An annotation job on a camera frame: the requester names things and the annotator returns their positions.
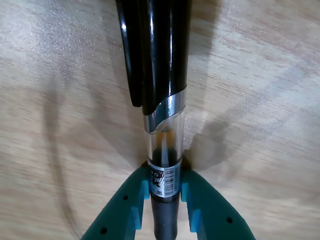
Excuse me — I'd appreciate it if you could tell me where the black retractable pen with label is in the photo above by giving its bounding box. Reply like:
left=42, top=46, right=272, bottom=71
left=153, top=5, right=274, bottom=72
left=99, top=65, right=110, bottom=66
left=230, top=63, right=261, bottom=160
left=115, top=0, right=192, bottom=240

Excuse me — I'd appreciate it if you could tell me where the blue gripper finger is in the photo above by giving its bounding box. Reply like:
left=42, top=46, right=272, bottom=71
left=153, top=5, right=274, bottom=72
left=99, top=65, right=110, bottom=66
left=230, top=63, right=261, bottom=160
left=79, top=165, right=151, bottom=240
left=180, top=169, right=257, bottom=240

